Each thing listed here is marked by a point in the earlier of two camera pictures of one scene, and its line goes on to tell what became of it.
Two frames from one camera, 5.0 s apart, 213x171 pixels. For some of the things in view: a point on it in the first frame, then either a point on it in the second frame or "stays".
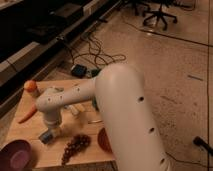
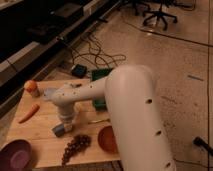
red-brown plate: (104, 140) stays
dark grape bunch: (77, 145) stays
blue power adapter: (79, 71) stays
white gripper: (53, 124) → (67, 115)
